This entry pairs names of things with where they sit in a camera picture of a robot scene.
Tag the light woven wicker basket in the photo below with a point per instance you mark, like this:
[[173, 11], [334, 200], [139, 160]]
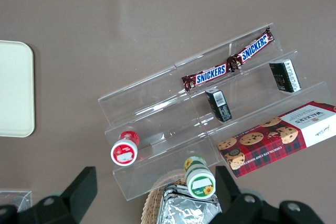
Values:
[[152, 203]]

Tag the Walkers tartan cookie box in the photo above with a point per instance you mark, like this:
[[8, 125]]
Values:
[[275, 140]]

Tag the green lidded sunflower snack cup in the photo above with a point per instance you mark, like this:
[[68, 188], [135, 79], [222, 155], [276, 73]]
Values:
[[200, 182]]

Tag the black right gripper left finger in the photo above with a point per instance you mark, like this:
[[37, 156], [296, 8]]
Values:
[[76, 197]]

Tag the Snickers chocolate bar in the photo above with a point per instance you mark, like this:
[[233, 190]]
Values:
[[210, 73], [253, 49]]

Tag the cream plastic serving tray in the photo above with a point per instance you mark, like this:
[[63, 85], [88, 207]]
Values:
[[15, 87]]

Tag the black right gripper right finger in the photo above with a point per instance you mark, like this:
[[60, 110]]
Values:
[[236, 208]]

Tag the silver foil wrapped pack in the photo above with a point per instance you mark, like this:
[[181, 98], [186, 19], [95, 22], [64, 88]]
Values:
[[183, 211]]

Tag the red lidded snack cup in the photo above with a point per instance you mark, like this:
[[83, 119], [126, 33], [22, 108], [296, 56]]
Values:
[[124, 153]]

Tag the clear acrylic stepped display stand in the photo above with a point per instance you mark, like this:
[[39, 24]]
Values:
[[157, 119]]

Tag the small black box white text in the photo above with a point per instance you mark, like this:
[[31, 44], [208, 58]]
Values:
[[284, 75]]

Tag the small black box with barcode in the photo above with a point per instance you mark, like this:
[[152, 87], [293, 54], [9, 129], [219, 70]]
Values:
[[219, 106]]

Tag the clear acrylic bottle rack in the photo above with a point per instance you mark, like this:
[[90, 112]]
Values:
[[13, 200]]

